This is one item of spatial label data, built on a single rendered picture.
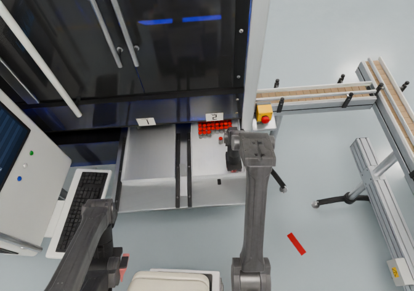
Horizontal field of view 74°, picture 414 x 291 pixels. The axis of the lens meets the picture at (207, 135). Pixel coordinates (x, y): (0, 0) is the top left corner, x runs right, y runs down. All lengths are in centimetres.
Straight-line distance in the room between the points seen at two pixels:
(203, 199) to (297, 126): 155
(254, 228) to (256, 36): 65
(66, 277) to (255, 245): 44
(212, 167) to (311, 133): 145
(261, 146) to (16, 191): 103
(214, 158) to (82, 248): 86
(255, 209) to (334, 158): 190
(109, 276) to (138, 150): 76
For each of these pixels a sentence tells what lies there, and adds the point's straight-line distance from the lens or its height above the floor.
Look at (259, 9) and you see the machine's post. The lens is 99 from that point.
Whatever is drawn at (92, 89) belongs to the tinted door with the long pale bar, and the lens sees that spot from 128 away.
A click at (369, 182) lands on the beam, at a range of 196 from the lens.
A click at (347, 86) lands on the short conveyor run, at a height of 95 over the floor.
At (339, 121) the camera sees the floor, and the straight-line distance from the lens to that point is 280.
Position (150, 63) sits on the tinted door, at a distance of 112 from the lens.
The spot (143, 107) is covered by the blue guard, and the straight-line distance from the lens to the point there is 131.
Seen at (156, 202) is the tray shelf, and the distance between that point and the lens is 134.
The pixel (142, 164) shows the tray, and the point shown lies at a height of 88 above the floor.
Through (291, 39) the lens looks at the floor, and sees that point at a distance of 350.
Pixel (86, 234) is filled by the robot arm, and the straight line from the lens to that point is 73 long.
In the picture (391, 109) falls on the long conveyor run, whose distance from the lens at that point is 173.
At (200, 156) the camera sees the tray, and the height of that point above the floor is 88.
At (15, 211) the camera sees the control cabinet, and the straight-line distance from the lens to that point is 139.
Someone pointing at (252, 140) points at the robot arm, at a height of 151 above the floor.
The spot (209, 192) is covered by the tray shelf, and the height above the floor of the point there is 88.
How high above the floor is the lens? 211
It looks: 57 degrees down
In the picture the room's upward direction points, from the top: 6 degrees counter-clockwise
